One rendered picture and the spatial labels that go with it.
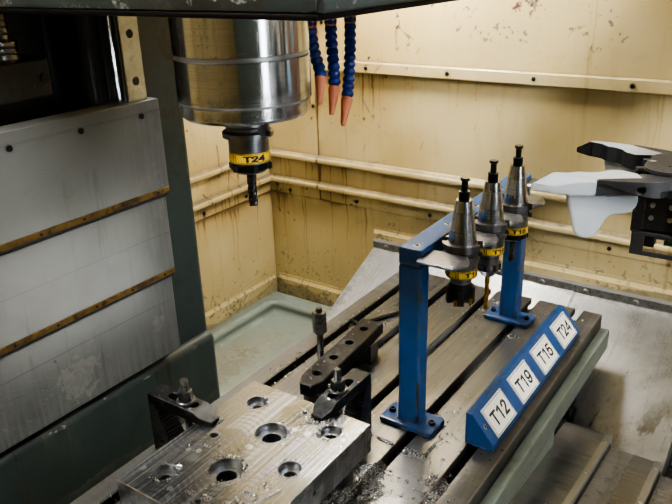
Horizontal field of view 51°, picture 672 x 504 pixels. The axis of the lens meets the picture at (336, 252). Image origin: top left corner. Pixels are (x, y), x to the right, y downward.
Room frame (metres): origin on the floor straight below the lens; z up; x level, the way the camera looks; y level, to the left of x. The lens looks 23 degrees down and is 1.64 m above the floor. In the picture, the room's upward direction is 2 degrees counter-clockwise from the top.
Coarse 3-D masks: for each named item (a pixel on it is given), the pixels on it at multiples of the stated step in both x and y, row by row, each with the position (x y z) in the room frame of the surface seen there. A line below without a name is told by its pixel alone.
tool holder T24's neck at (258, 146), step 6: (264, 138) 0.85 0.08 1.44; (228, 144) 0.86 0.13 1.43; (234, 144) 0.84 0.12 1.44; (240, 144) 0.84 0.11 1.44; (246, 144) 0.84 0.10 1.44; (252, 144) 0.84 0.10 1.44; (258, 144) 0.84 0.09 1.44; (264, 144) 0.85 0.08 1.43; (234, 150) 0.84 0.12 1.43; (240, 150) 0.84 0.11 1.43; (246, 150) 0.84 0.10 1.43; (252, 150) 0.84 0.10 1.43; (258, 150) 0.84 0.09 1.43; (264, 150) 0.85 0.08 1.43; (264, 162) 0.85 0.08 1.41
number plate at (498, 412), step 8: (496, 392) 1.01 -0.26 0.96; (496, 400) 1.00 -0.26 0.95; (504, 400) 1.01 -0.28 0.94; (488, 408) 0.97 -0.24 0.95; (496, 408) 0.99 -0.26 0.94; (504, 408) 1.00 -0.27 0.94; (512, 408) 1.01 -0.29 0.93; (488, 416) 0.96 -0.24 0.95; (496, 416) 0.97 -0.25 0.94; (504, 416) 0.98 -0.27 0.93; (512, 416) 0.99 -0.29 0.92; (496, 424) 0.96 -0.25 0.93; (504, 424) 0.97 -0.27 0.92; (496, 432) 0.95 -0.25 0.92
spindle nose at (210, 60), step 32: (192, 32) 0.80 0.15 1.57; (224, 32) 0.78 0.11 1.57; (256, 32) 0.79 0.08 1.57; (288, 32) 0.81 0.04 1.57; (192, 64) 0.80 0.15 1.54; (224, 64) 0.78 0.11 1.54; (256, 64) 0.79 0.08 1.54; (288, 64) 0.81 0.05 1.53; (192, 96) 0.80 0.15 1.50; (224, 96) 0.78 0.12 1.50; (256, 96) 0.79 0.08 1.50; (288, 96) 0.81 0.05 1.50
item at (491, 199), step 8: (488, 184) 1.11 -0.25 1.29; (496, 184) 1.11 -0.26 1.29; (488, 192) 1.11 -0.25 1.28; (496, 192) 1.11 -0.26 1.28; (488, 200) 1.11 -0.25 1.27; (496, 200) 1.10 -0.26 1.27; (480, 208) 1.12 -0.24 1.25; (488, 208) 1.10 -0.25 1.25; (496, 208) 1.10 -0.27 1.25; (480, 216) 1.11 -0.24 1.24; (488, 216) 1.10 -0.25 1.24; (496, 216) 1.10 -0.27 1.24
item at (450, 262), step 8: (424, 256) 1.00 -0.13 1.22; (432, 256) 1.00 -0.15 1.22; (440, 256) 0.99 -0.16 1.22; (448, 256) 0.99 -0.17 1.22; (456, 256) 0.99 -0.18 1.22; (424, 264) 0.98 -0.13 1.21; (432, 264) 0.97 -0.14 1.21; (440, 264) 0.97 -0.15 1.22; (448, 264) 0.96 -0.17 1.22; (456, 264) 0.96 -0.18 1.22; (464, 264) 0.96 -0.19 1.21
